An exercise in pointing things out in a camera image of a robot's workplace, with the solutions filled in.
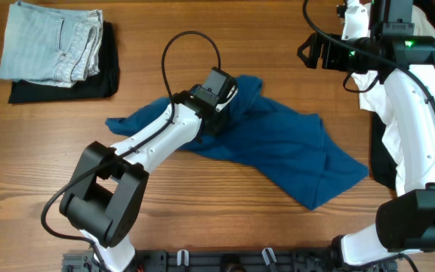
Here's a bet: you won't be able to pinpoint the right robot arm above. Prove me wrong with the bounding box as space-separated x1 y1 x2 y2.
301 1 435 271

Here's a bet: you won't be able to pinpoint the left black cable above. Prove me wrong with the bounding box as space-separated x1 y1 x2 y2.
39 30 222 272

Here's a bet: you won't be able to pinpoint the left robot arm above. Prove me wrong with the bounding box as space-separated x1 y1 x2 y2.
59 67 238 271

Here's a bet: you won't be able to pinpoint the folded light blue jeans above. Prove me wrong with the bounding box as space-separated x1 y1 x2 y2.
0 1 103 88

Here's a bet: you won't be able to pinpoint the white shirt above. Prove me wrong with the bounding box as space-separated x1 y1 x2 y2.
340 2 435 197

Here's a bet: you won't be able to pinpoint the folded black garment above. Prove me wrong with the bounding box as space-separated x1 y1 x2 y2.
8 21 120 104

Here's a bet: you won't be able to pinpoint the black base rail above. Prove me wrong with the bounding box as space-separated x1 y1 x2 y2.
61 247 400 272

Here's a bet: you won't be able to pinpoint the dark blue t-shirt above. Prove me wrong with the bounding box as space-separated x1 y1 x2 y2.
106 76 368 210

